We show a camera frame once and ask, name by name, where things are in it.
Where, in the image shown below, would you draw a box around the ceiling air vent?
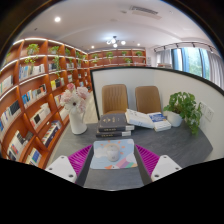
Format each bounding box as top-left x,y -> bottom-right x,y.
128,4 -> 161,19

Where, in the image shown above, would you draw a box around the large glass window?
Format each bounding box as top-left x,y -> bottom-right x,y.
154,46 -> 224,89

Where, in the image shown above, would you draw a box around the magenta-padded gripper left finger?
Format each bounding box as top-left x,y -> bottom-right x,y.
45,144 -> 95,187

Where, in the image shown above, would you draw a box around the white wall socket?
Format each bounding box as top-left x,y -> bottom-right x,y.
204,105 -> 215,123

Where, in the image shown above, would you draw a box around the blue and white book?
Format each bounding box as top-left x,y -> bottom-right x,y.
148,112 -> 173,133

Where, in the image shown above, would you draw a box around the pink and white flowers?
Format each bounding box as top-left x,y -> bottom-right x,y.
59,82 -> 90,115

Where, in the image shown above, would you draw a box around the large dark grey book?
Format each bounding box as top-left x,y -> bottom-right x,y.
97,113 -> 136,133

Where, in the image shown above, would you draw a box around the green plant in white pot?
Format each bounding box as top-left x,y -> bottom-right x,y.
163,91 -> 203,136

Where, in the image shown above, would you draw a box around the tan padded chair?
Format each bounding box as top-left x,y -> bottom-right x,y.
134,85 -> 163,114
101,83 -> 129,116

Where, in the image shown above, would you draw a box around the orange wooden bookshelf unit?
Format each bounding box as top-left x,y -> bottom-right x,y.
0,37 -> 148,169

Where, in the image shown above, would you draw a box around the multi-bulb ceiling lamp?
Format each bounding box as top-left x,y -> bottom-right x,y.
105,35 -> 127,49

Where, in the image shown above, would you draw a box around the pastel cloud print mouse pad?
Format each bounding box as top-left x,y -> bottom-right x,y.
89,138 -> 139,170

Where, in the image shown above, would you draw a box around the white partition with black edge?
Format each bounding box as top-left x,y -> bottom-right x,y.
89,66 -> 224,161

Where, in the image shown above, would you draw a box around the thin dark grey book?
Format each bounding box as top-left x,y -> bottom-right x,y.
95,129 -> 132,139

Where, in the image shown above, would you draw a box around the thick white book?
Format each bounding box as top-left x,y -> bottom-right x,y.
124,108 -> 156,130

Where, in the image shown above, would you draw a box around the white ceramic vase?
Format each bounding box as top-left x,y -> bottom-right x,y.
68,111 -> 88,136

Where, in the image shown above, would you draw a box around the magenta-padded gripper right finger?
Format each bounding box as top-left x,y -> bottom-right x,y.
133,144 -> 183,186

